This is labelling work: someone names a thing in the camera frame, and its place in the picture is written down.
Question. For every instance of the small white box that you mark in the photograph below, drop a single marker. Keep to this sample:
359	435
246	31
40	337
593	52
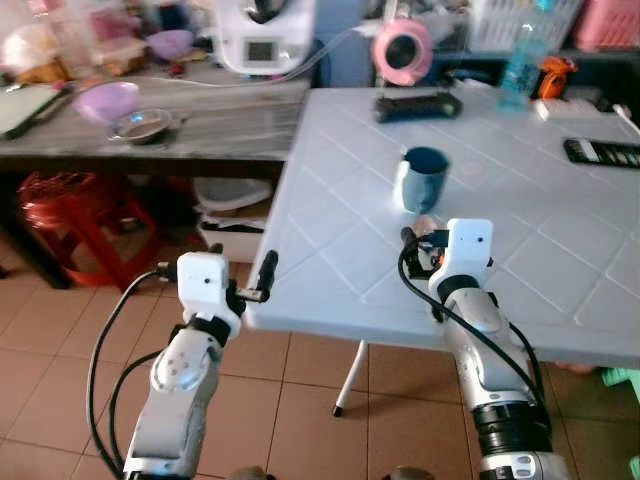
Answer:
565	108

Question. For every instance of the shallow glass dish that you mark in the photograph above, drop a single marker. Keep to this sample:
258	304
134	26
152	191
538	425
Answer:
143	125

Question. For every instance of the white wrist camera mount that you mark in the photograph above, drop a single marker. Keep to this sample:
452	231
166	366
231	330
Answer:
205	282
468	250

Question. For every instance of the large purple plastic bowl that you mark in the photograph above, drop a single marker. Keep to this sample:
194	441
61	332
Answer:
105	98

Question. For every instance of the small purple plastic bowl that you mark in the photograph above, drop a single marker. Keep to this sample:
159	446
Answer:
170	44

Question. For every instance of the green plastic stool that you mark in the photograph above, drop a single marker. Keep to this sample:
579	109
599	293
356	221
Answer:
625	420

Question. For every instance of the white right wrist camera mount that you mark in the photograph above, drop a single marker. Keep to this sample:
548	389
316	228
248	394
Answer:
468	250

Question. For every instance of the clear blue water bottle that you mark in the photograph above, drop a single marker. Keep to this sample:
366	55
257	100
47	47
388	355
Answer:
522	65

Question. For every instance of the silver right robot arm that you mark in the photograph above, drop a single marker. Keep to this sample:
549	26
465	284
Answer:
482	340

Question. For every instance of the round pink appliance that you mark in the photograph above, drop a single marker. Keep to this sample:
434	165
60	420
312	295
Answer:
402	50

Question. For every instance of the white metal table leg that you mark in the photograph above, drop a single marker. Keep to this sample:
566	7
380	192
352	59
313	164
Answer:
350	378

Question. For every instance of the red plastic stool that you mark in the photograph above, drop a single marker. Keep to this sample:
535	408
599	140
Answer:
75	210

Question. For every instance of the white plastic storage bin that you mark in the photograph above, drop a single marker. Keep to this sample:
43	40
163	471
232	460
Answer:
232	225

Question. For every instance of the white kitchen appliance with display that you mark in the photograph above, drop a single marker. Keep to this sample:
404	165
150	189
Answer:
262	40

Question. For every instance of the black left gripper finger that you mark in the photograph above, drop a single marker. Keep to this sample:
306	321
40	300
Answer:
268	268

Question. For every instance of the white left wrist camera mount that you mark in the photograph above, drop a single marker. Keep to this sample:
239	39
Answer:
205	282

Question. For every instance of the dark wooden side table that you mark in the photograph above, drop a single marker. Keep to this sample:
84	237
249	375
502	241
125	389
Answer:
230	125

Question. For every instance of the white plastic basket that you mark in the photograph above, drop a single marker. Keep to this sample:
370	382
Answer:
500	25

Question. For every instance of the blue plastic cup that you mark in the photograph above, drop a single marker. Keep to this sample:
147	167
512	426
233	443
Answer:
425	182

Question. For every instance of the green tray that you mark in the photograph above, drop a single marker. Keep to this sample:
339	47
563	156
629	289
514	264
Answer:
28	108

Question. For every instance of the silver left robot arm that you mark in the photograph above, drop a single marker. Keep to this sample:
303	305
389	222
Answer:
180	390

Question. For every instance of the orange and black tool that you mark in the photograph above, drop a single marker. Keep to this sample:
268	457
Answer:
556	78

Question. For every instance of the bag of food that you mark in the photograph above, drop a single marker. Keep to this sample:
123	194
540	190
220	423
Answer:
30	55

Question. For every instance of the pink plastic basket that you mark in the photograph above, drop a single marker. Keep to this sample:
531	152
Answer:
608	25

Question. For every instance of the black remote control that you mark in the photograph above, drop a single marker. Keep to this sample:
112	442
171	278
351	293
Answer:
603	153

